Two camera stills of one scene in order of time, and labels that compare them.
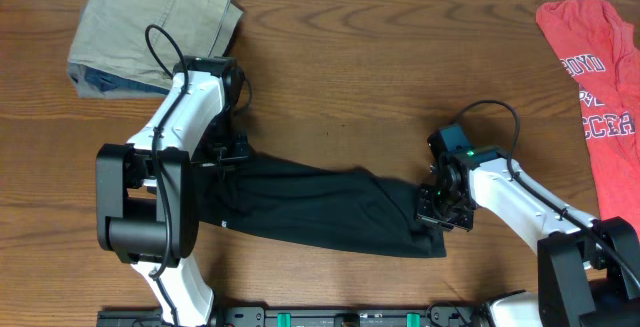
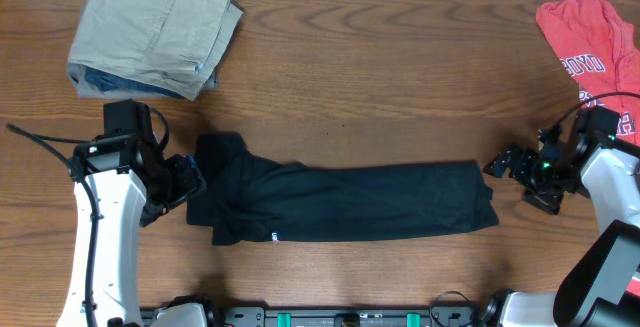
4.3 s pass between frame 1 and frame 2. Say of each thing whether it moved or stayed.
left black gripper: moved
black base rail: stayed
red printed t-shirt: stayed
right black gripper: moved
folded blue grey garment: stayed
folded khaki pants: stayed
